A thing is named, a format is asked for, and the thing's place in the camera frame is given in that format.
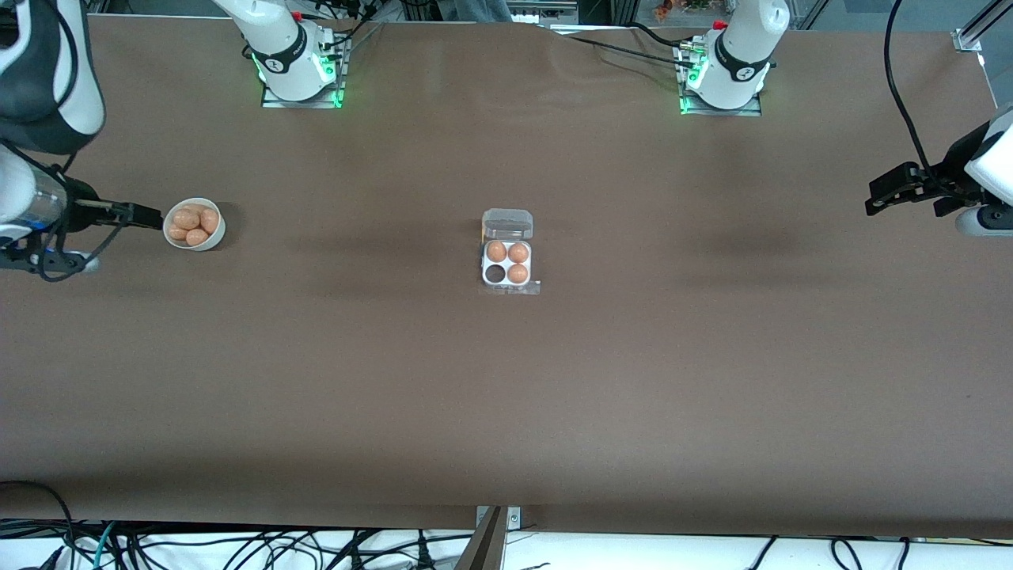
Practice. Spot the white round bowl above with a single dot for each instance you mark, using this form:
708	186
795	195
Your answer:
212	241

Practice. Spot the silver metal bracket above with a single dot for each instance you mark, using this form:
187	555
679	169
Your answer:
514	518

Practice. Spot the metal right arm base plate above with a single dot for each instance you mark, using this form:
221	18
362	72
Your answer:
269	100

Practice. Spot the colourful small objects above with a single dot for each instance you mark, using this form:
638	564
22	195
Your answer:
665	8

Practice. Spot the blue jeans leg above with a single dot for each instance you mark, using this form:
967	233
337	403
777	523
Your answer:
475	9

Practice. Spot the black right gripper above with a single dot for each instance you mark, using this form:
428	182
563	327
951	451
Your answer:
77	212

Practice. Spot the brown table cover sheet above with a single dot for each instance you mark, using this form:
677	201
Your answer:
475	396

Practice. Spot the dark grey stand pole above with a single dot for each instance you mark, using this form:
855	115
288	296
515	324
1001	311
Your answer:
484	550

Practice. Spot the clear plastic egg carton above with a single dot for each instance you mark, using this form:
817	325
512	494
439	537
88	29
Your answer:
506	224

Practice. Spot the aluminium profile rail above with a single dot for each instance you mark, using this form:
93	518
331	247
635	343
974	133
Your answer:
977	28

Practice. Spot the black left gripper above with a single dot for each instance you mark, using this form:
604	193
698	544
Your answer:
952	181

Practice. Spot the white black device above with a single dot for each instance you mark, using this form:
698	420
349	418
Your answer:
542	12

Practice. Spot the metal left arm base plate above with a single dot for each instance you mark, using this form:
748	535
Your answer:
688	110

